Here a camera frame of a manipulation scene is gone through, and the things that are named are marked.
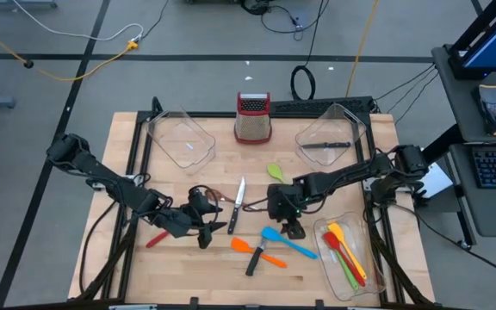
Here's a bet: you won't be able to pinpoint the orange silicone spatula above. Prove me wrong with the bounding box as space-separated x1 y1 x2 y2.
230 237 288 270

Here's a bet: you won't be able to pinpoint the thin black cable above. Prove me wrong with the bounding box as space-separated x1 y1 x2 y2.
372 63 437 102
394 71 440 126

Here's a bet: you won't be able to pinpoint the blue silicone spoon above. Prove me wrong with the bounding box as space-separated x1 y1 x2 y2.
260 226 319 260

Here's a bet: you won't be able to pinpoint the grey side desk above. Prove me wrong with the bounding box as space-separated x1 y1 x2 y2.
431 42 496 239

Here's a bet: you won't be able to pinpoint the riveted black-handled knife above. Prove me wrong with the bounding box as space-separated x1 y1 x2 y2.
226 175 247 235

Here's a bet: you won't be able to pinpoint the black cable bundle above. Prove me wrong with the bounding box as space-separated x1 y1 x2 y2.
239 0 331 42

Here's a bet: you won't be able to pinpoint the grey black work gloves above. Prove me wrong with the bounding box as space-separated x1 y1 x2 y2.
471 84 496 138

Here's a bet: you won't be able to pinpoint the red silicone spoon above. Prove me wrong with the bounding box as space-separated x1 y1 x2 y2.
146 230 171 250

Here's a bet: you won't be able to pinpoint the black coiled cable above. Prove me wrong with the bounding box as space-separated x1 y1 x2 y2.
289 0 331 102

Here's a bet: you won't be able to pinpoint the white sheet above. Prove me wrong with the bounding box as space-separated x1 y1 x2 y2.
419 163 454 199

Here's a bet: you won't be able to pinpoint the long yellow cable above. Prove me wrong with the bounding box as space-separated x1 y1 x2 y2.
344 0 381 98

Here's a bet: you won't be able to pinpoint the grey round-handled knife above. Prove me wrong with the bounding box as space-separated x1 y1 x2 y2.
244 237 270 276

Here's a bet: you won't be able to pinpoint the brown wooden spoon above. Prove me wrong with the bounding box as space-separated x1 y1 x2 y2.
208 188 263 212

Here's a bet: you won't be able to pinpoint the clear plastic bin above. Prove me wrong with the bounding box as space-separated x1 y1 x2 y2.
294 102 368 174
313 210 388 301
146 109 217 169

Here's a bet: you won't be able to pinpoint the red silicone spatula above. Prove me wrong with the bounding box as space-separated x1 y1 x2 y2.
322 231 367 288

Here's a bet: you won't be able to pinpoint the lime green silicone spoon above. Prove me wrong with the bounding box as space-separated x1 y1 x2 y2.
266 162 287 185

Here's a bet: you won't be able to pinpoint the red steel box grater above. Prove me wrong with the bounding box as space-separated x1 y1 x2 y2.
233 91 274 146

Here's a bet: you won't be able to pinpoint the white cable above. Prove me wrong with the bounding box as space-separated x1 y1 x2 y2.
13 0 145 43

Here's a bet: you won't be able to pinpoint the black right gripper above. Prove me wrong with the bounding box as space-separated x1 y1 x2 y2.
266 183 307 240

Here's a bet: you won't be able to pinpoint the black aluminium table frame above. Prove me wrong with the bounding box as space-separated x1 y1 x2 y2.
67 96 437 310

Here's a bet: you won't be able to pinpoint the yellow extension cable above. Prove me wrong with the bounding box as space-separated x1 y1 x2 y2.
0 16 140 83

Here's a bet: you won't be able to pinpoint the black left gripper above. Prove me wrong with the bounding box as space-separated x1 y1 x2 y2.
164 188 228 250

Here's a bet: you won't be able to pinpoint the yellow silicone spatula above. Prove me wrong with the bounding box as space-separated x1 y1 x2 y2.
327 222 368 281

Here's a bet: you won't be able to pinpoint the slim black-handled knife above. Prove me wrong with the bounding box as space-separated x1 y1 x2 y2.
301 141 352 150

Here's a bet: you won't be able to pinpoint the black floor cable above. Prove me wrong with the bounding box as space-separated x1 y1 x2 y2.
139 0 171 40
77 201 119 295
413 206 496 284

